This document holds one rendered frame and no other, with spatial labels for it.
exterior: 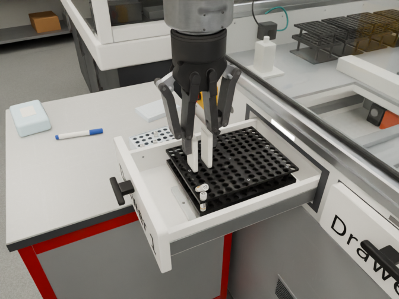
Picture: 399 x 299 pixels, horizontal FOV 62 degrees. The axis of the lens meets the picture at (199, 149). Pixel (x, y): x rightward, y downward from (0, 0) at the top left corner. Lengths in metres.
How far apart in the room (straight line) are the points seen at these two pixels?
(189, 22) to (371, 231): 0.43
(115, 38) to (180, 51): 0.92
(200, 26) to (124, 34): 0.95
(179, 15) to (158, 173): 0.43
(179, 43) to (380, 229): 0.42
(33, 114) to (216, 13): 0.83
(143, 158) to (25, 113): 0.53
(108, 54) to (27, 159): 0.54
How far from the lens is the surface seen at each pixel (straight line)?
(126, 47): 1.37
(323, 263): 0.79
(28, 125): 1.12
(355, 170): 0.61
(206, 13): 0.42
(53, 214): 0.84
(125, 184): 0.63
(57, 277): 0.96
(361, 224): 0.63
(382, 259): 0.58
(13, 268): 1.81
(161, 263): 0.58
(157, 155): 0.76
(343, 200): 0.64
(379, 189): 0.60
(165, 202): 0.69
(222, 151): 0.72
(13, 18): 4.75
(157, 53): 1.42
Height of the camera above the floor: 1.33
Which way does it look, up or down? 37 degrees down
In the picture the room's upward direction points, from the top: straight up
